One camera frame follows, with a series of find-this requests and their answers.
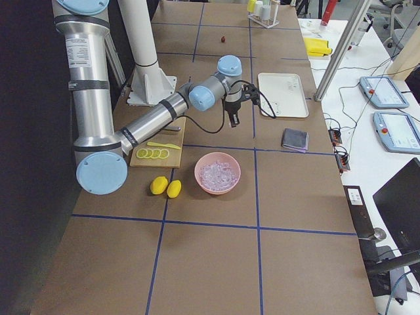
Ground cream bear tray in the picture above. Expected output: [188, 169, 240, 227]
[258, 73, 309, 118]

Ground clear ice cubes pile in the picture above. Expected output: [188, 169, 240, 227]
[199, 161, 238, 192]

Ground teach pendant far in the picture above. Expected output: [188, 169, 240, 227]
[360, 75, 410, 109]

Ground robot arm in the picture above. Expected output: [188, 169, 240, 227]
[52, 1, 242, 195]

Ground teach pendant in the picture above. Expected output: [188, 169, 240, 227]
[360, 75, 410, 109]
[373, 111, 419, 154]

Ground wooden cutting board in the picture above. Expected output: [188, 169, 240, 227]
[129, 117, 186, 168]

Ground aluminium frame post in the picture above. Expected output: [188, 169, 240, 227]
[314, 0, 371, 102]

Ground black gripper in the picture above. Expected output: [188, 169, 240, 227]
[223, 100, 242, 127]

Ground yellow plastic knife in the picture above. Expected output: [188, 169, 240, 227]
[146, 141, 181, 150]

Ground pink bowl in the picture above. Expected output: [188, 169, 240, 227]
[194, 152, 242, 195]

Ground lemon slices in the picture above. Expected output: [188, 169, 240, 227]
[135, 148, 170, 159]

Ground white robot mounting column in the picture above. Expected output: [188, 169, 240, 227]
[118, 0, 177, 106]

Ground steel knife handle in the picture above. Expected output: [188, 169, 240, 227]
[162, 126, 182, 132]

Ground yellow cloth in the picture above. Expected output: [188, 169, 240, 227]
[303, 37, 333, 57]

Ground yellow-green plastic cup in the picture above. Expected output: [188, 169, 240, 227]
[247, 0, 257, 13]

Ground grey folded cloth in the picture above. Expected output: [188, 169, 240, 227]
[281, 128, 309, 153]

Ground white cup on rack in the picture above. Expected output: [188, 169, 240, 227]
[253, 0, 264, 16]

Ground black monitor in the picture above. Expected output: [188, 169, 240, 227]
[372, 157, 420, 253]

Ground teach pendant near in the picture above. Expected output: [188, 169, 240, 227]
[373, 111, 419, 154]

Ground white wire cup rack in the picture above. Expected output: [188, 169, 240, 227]
[247, 0, 280, 29]

